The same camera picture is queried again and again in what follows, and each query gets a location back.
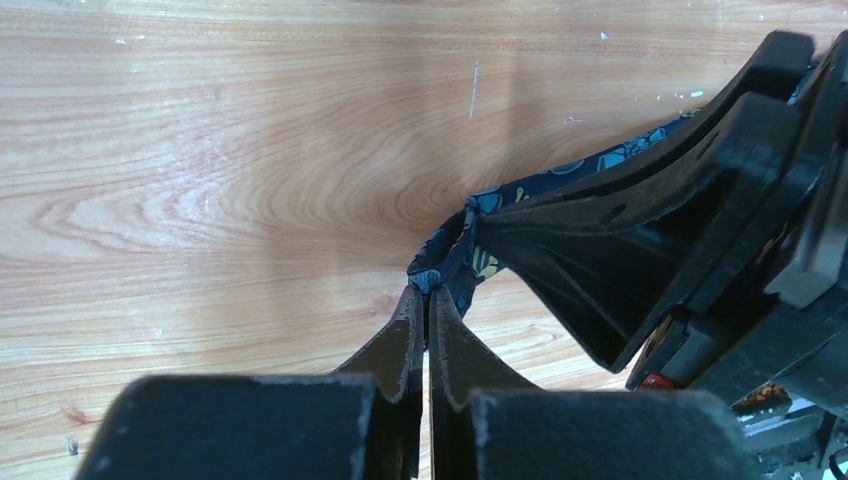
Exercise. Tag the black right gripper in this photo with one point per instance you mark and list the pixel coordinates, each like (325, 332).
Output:
(612, 253)

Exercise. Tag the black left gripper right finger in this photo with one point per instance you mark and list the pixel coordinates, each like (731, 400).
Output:
(490, 422)

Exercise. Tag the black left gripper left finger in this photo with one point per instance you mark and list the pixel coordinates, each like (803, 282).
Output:
(360, 421)

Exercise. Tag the blue patterned necktie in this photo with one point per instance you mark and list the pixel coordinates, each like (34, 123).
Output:
(453, 259)

